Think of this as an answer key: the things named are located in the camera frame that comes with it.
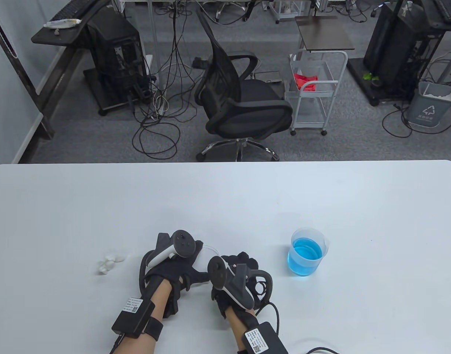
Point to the person's right hand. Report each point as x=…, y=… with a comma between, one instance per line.
x=244, y=257

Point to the person's left hand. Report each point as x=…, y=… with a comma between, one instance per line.
x=174, y=271

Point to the black white tracking controller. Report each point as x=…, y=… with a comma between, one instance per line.
x=183, y=243
x=238, y=287

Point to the clear glass culture dish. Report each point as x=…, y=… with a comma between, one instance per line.
x=205, y=256

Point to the clear beaker blue dye solution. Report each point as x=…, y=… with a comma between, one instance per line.
x=303, y=258

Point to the white cotton ball clump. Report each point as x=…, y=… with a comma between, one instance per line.
x=108, y=263

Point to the person's right forearm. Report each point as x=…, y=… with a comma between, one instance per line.
x=236, y=326

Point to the black wrist sensor box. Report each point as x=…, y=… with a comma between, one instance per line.
x=131, y=320
x=269, y=342

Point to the black mesh office chair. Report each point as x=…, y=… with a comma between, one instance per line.
x=247, y=107

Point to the white rolling cart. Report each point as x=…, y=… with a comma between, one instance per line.
x=310, y=110

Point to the black flat device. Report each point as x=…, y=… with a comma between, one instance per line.
x=269, y=76

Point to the red cloth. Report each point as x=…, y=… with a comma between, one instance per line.
x=306, y=84

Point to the black wheeled platform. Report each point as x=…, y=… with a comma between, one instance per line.
x=358, y=73
x=96, y=92

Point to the black power adapter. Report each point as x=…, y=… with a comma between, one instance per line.
x=199, y=62

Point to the small green plant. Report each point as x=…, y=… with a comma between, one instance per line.
x=368, y=76

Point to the black computer tower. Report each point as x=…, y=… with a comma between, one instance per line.
x=111, y=48
x=391, y=40

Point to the grey trash bin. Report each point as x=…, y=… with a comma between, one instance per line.
x=428, y=110

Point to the dark brown side table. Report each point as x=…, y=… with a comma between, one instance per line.
x=323, y=35

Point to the small white trolley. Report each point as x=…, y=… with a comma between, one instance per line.
x=284, y=11

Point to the white crumpled trash paper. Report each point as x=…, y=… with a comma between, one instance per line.
x=441, y=95

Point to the black workstation stand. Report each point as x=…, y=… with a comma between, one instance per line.
x=52, y=37

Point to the white plastic packet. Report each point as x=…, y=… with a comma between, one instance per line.
x=61, y=23

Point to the black keyboard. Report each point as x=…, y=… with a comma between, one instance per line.
x=450, y=11
x=69, y=11

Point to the black metal desk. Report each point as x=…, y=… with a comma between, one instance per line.
x=441, y=29

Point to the white metal post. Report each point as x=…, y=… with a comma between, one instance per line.
x=154, y=37

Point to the black frame pole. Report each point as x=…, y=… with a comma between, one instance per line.
x=16, y=62

